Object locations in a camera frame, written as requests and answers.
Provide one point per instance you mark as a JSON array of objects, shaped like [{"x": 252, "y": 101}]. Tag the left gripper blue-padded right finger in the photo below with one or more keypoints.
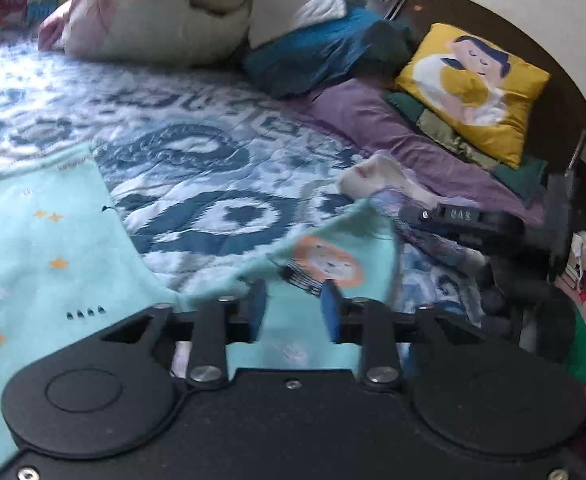
[{"x": 369, "y": 324}]

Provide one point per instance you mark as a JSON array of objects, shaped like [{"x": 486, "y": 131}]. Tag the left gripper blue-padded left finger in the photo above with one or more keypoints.
[{"x": 226, "y": 320}]

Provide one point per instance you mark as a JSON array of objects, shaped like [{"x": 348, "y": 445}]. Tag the teal lion print baby garment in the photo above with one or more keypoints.
[{"x": 68, "y": 269}]

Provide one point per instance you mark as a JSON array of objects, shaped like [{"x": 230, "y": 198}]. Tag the right hand in black glove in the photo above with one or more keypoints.
[{"x": 556, "y": 331}]

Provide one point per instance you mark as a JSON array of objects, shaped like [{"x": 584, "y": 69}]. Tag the blue white patterned quilt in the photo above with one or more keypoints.
[{"x": 205, "y": 173}]

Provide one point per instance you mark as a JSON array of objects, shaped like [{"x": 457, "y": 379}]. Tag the yellow cartoon cushion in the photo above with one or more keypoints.
[{"x": 483, "y": 92}]

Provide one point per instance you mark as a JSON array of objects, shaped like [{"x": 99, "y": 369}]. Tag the purple bed sheet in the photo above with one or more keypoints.
[{"x": 356, "y": 111}]

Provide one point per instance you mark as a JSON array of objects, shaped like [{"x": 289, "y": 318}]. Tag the teal blue blanket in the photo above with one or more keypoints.
[{"x": 361, "y": 43}]

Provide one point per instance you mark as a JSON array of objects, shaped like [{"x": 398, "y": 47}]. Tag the cream pink folded duvet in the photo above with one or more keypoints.
[{"x": 182, "y": 32}]

